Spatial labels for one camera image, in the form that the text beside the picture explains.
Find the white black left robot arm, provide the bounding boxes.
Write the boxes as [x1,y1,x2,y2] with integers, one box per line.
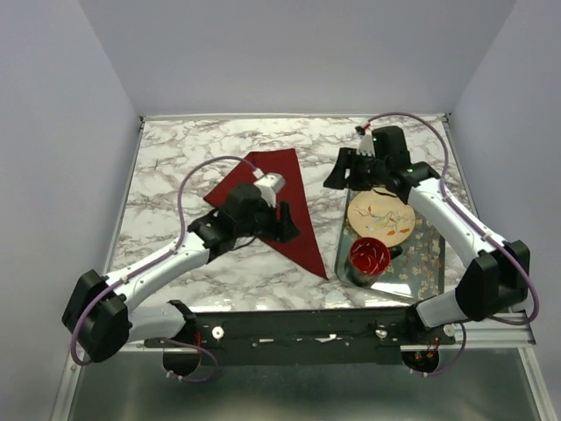
[62,199,300,366]

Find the beige bird pattern plate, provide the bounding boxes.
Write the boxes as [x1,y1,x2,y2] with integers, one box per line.
[346,188,416,247]

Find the teal floral serving tray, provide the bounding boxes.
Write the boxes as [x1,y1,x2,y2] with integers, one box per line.
[334,190,445,304]

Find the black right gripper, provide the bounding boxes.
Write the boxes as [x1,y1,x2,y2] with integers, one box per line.
[322,147,387,192]

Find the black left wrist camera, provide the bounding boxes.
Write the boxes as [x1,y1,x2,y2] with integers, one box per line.
[224,171,286,211]

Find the aluminium frame rail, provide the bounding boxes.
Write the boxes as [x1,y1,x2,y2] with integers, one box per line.
[69,309,536,352]

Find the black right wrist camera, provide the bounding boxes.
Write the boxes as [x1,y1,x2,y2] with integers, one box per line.
[357,125,411,168]

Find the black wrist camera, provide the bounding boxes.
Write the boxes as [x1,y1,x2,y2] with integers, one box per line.
[357,125,411,168]
[224,171,286,211]

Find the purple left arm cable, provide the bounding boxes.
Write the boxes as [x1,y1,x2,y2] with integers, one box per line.
[69,156,221,383]

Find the dark red cloth napkin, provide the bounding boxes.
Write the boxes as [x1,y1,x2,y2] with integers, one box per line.
[204,148,327,280]

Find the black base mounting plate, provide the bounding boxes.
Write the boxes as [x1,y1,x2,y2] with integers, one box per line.
[144,309,457,367]

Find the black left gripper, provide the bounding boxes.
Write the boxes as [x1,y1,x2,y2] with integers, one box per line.
[235,196,300,243]

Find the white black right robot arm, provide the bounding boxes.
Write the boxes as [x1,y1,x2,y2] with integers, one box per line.
[323,147,529,344]

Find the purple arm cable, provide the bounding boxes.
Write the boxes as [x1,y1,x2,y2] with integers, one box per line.
[353,112,541,378]
[69,156,221,383]

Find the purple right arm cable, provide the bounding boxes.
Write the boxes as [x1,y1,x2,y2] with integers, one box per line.
[353,112,541,378]

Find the red and black cup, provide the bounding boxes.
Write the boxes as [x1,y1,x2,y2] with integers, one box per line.
[345,237,391,288]

